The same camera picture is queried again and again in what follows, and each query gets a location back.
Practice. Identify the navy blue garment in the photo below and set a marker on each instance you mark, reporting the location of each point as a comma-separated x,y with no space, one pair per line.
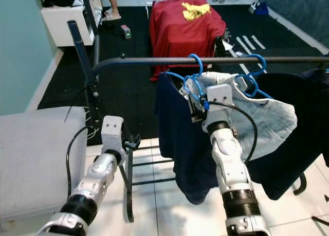
177,143

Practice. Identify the blue plastic clothes hanger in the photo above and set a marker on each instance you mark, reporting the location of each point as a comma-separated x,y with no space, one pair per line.
201,64
265,64

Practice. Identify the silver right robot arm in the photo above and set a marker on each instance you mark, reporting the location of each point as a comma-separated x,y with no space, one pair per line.
234,169

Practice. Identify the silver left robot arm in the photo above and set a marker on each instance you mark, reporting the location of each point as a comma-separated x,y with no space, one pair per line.
97,179

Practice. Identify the black floor carpet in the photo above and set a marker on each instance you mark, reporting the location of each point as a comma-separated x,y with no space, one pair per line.
133,97

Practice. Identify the black tripod stand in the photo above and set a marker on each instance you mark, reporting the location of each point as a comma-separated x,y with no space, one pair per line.
95,105

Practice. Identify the black metal clothes rack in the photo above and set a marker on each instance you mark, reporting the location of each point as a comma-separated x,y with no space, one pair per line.
159,61

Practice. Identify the red shirt with yellow print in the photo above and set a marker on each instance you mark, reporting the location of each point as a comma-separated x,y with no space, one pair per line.
180,38

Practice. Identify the light blue denim garment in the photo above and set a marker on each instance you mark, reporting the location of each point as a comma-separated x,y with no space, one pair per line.
275,120

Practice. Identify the grey upholstered ottoman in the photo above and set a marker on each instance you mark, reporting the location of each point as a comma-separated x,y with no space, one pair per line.
36,159

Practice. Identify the black shirt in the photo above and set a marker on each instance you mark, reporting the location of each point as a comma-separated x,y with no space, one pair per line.
303,138

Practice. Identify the small grey box device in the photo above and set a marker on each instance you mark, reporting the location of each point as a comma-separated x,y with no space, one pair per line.
126,31

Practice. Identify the blue mop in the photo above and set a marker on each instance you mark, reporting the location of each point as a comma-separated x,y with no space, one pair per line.
261,8

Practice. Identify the white cabinet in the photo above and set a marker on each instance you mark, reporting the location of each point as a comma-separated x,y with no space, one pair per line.
64,25

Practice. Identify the person's bare leg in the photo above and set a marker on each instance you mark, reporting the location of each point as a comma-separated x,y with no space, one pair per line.
112,2

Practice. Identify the small black scrap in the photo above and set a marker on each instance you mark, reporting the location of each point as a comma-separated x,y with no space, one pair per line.
326,198

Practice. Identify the thin black rod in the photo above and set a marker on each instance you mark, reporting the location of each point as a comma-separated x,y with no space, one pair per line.
320,220

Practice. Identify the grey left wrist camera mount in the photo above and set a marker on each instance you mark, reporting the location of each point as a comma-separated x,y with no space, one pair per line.
112,133

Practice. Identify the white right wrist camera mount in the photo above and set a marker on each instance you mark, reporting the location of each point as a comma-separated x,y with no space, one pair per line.
220,94

